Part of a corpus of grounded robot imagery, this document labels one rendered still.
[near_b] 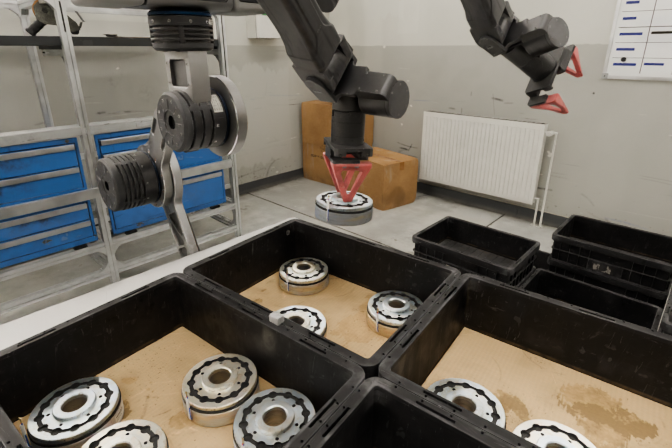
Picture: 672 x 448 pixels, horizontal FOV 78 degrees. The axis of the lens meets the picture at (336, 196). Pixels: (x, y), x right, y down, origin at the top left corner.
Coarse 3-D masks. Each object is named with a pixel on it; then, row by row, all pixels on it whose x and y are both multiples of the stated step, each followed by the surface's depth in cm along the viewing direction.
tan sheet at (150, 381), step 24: (168, 336) 71; (192, 336) 71; (144, 360) 65; (168, 360) 65; (192, 360) 65; (120, 384) 61; (144, 384) 61; (168, 384) 61; (264, 384) 61; (144, 408) 57; (168, 408) 57; (168, 432) 53; (192, 432) 53; (216, 432) 53
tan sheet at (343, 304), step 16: (256, 288) 85; (272, 288) 85; (336, 288) 85; (352, 288) 85; (272, 304) 80; (288, 304) 80; (304, 304) 80; (320, 304) 80; (336, 304) 80; (352, 304) 80; (336, 320) 75; (352, 320) 75; (336, 336) 71; (352, 336) 71; (368, 336) 71; (368, 352) 67
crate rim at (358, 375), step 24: (144, 288) 67; (96, 312) 61; (240, 312) 61; (48, 336) 56; (288, 336) 56; (0, 360) 52; (336, 360) 51; (360, 384) 48; (0, 408) 44; (336, 408) 44; (0, 432) 42; (312, 432) 42
